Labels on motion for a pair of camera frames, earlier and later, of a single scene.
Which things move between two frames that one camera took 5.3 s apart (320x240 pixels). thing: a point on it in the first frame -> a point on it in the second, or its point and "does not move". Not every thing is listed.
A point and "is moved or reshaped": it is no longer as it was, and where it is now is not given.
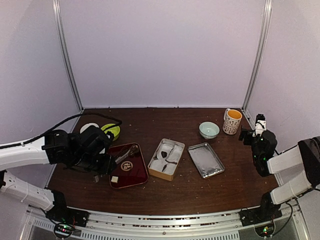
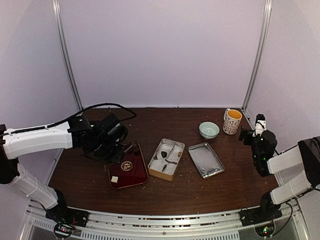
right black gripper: (246, 141) does not move
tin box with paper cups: (166, 158) does not move
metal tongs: (122, 156) is moved or reshaped
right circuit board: (265, 230) does not move
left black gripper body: (87, 161) -> (102, 150)
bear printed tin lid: (205, 159) does not move
